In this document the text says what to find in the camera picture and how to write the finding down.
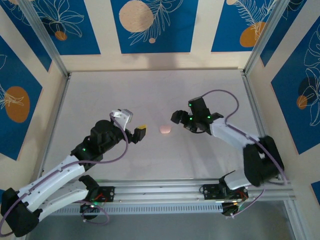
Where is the aluminium frame post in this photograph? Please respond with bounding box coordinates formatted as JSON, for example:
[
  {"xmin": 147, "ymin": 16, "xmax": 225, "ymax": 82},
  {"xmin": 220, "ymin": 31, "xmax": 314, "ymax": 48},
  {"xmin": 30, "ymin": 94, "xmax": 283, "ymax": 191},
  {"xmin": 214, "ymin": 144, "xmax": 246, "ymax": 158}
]
[
  {"xmin": 18, "ymin": 0, "xmax": 72, "ymax": 78},
  {"xmin": 243, "ymin": 0, "xmax": 288, "ymax": 76}
]

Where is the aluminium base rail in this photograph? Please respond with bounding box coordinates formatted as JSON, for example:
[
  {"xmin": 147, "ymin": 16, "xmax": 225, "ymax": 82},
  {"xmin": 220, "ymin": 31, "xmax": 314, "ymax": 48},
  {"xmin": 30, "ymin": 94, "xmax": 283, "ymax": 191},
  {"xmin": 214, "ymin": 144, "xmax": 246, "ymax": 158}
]
[{"xmin": 26, "ymin": 177, "xmax": 293, "ymax": 205}]

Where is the grey slotted cable duct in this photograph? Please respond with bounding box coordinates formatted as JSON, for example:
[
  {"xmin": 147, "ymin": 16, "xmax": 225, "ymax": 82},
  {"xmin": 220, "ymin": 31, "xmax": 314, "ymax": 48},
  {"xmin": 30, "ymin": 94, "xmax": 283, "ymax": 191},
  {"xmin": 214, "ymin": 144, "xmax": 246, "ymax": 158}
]
[{"xmin": 46, "ymin": 202, "xmax": 225, "ymax": 216}]

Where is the aluminium table side rail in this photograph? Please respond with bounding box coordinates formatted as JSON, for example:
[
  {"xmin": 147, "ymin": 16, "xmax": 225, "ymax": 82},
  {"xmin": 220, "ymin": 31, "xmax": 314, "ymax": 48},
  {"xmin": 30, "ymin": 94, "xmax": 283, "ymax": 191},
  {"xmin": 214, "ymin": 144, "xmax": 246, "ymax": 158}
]
[
  {"xmin": 37, "ymin": 73, "xmax": 72, "ymax": 181},
  {"xmin": 241, "ymin": 69, "xmax": 281, "ymax": 180}
]

